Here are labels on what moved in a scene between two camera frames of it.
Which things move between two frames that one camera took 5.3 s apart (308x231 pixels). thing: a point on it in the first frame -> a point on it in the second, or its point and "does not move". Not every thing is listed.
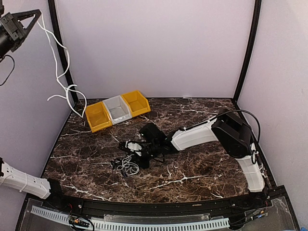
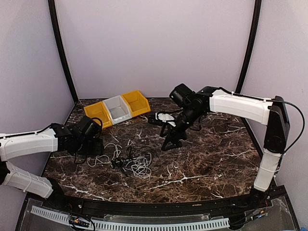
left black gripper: [18, 32] -> [98, 149]
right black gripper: [144, 163] -> [172, 137]
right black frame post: [250, 47] does not move
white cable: [69, 88] -> [100, 159]
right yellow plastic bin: [138, 104] does not move
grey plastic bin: [118, 109] does not move
